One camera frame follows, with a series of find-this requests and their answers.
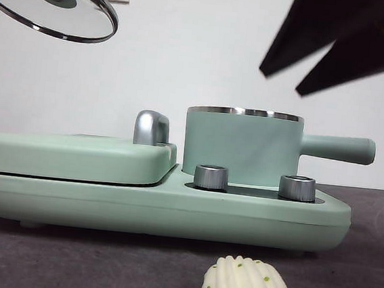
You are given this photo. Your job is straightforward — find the mint green griddle lid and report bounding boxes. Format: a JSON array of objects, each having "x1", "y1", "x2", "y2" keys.
[{"x1": 0, "y1": 125, "x2": 180, "y2": 190}]

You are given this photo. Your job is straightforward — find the mint green pot with handle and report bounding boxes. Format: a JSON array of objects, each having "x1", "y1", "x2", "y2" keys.
[{"x1": 179, "y1": 102, "x2": 380, "y2": 199}]

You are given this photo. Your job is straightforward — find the chrome griddle lid handle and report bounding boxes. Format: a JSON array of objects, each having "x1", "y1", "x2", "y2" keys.
[{"x1": 132, "y1": 108, "x2": 173, "y2": 148}]

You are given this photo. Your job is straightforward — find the chrome control knob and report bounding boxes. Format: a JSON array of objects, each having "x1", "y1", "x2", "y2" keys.
[
  {"x1": 192, "y1": 163, "x2": 230, "y2": 192},
  {"x1": 277, "y1": 173, "x2": 318, "y2": 202}
]

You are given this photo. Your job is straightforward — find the mint green breakfast machine base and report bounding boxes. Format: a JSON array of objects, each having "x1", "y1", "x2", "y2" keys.
[{"x1": 0, "y1": 125, "x2": 358, "y2": 261}]

